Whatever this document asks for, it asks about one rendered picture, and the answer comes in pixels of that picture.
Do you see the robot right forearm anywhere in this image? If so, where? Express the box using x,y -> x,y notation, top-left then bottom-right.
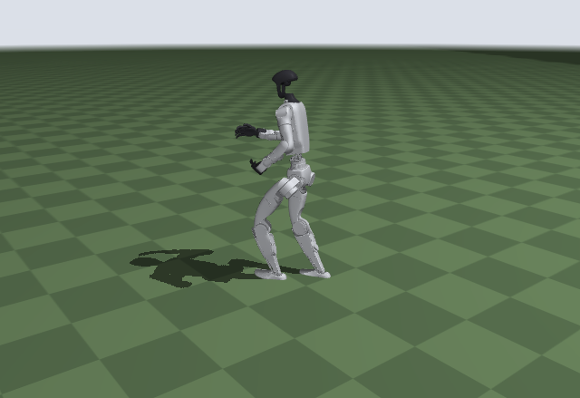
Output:
258,130 -> 282,141

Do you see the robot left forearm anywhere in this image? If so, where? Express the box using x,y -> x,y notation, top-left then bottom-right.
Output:
256,141 -> 288,173

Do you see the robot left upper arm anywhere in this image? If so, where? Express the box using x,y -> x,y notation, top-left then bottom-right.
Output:
275,106 -> 295,154

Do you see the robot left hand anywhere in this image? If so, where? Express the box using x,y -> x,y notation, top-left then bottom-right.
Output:
250,159 -> 266,175

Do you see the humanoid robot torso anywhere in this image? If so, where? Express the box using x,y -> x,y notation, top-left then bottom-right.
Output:
277,100 -> 311,189

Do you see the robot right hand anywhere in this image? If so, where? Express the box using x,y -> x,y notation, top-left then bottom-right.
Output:
235,123 -> 266,139

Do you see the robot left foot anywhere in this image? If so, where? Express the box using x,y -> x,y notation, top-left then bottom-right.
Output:
255,268 -> 287,280

